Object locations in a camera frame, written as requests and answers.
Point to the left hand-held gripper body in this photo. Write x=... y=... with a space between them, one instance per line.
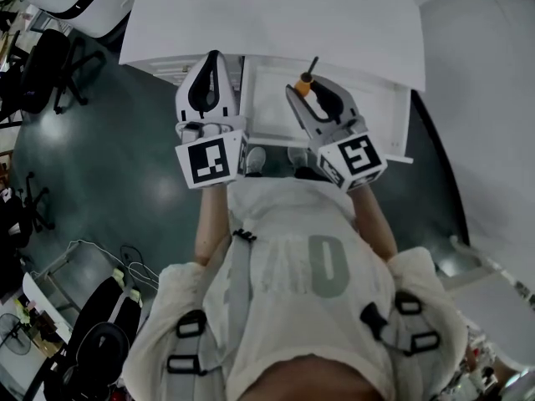
x=209 y=163

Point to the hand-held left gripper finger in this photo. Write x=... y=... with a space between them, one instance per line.
x=229 y=98
x=184 y=98

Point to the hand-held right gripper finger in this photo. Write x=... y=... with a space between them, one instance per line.
x=304 y=113
x=344 y=100

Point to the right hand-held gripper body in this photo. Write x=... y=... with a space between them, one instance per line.
x=355 y=159

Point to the orange black screwdriver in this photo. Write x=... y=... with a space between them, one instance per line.
x=304 y=86

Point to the white drawer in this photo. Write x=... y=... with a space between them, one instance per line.
x=271 y=98

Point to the person's left forearm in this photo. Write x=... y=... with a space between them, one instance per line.
x=213 y=224

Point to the person's right forearm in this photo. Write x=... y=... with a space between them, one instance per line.
x=374 y=219

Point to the person's right grey shoe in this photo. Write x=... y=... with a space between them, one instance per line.
x=297 y=157

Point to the person's grey shoe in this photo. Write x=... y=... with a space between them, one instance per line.
x=256 y=161
x=297 y=157

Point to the person's left grey shoe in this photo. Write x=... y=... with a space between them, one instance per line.
x=256 y=161

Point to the black office chair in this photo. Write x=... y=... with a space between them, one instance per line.
x=46 y=65
x=21 y=215

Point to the person's white t-shirt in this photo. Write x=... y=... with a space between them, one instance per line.
x=292 y=307

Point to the black round-back chair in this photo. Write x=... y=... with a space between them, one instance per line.
x=100 y=345

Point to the black standing fan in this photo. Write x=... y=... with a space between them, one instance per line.
x=14 y=334

